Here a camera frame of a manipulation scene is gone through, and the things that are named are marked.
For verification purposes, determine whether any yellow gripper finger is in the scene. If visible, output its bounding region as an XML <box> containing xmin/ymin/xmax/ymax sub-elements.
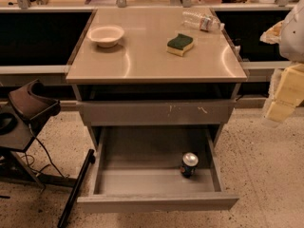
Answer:
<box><xmin>264</xmin><ymin>64</ymin><xmax>304</xmax><ymax>124</ymax></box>
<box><xmin>260</xmin><ymin>21</ymin><xmax>283</xmax><ymax>45</ymax></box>

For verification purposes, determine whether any blue pepsi can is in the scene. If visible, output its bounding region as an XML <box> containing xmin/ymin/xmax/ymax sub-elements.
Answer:
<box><xmin>180</xmin><ymin>152</ymin><xmax>199</xmax><ymax>178</ymax></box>

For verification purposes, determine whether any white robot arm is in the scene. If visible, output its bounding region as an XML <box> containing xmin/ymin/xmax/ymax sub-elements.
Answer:
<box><xmin>260</xmin><ymin>0</ymin><xmax>304</xmax><ymax>127</ymax></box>

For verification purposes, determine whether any grey drawer cabinet counter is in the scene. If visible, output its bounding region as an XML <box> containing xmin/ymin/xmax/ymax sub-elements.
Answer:
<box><xmin>66</xmin><ymin>7</ymin><xmax>247</xmax><ymax>143</ymax></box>

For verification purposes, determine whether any grey open middle drawer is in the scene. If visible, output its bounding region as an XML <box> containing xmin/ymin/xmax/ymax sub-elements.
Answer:
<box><xmin>78</xmin><ymin>125</ymin><xmax>238</xmax><ymax>213</ymax></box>

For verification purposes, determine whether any grey closed top drawer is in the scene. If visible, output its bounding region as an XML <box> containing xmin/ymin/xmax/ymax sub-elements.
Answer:
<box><xmin>77</xmin><ymin>100</ymin><xmax>236</xmax><ymax>126</ymax></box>

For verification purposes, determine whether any clear plastic water bottle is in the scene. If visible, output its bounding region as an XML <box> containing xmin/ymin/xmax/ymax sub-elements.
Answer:
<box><xmin>182</xmin><ymin>10</ymin><xmax>224</xmax><ymax>32</ymax></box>

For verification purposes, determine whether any green yellow sponge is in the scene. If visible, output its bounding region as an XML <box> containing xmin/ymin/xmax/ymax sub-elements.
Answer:
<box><xmin>166</xmin><ymin>33</ymin><xmax>194</xmax><ymax>57</ymax></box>

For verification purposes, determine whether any white bowl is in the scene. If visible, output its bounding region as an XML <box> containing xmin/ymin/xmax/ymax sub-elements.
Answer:
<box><xmin>87</xmin><ymin>25</ymin><xmax>124</xmax><ymax>48</ymax></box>

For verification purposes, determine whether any black floor bar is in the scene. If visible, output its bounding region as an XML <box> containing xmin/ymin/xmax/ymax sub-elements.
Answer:
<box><xmin>57</xmin><ymin>149</ymin><xmax>95</xmax><ymax>228</ymax></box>

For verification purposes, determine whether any brown curved seat stand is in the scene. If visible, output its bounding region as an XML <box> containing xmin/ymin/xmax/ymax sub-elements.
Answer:
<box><xmin>0</xmin><ymin>80</ymin><xmax>61</xmax><ymax>190</ymax></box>

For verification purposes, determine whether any black cable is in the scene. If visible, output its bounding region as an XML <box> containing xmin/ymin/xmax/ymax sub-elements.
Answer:
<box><xmin>22</xmin><ymin>123</ymin><xmax>70</xmax><ymax>180</ymax></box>

